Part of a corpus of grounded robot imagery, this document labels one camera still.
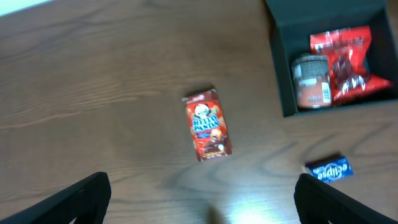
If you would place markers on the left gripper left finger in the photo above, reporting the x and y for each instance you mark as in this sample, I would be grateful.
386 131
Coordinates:
83 202

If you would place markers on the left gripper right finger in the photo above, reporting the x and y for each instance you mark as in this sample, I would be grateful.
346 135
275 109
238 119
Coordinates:
318 202

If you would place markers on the Hello Panda red box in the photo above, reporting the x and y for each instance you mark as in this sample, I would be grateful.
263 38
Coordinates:
207 125

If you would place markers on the Pringles small can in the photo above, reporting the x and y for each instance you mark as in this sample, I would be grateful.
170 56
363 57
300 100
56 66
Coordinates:
310 75

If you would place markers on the red Hacks candy bag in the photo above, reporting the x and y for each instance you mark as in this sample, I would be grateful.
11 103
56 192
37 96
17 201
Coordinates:
346 51

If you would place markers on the blue Eclipse mint tin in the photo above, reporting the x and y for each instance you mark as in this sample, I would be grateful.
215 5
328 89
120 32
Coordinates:
330 169

